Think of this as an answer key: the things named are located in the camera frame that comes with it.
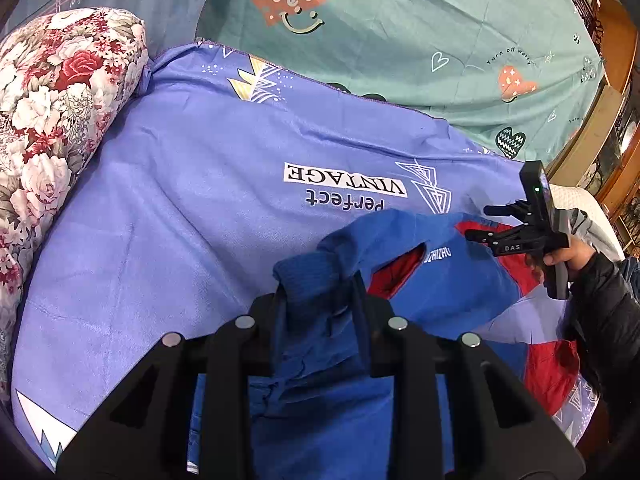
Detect red and blue pants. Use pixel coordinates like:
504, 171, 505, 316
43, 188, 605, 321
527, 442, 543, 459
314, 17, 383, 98
188, 210, 585, 479

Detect black jacket right forearm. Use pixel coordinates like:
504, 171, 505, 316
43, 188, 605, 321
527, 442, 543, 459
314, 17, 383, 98
567, 252, 639, 424

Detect red floral pillow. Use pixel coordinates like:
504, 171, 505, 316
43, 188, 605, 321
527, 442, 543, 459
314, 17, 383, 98
1, 8, 149, 402

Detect green heart print blanket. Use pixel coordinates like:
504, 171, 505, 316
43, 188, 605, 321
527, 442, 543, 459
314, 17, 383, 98
196, 0, 604, 162

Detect purple printed bed sheet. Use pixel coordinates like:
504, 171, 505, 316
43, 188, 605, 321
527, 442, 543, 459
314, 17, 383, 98
12, 44, 594, 479

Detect wooden shelf unit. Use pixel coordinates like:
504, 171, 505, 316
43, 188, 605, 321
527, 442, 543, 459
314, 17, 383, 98
548, 0, 639, 250

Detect person's right hand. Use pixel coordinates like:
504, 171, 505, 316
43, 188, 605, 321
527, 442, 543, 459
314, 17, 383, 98
525, 235, 596, 283

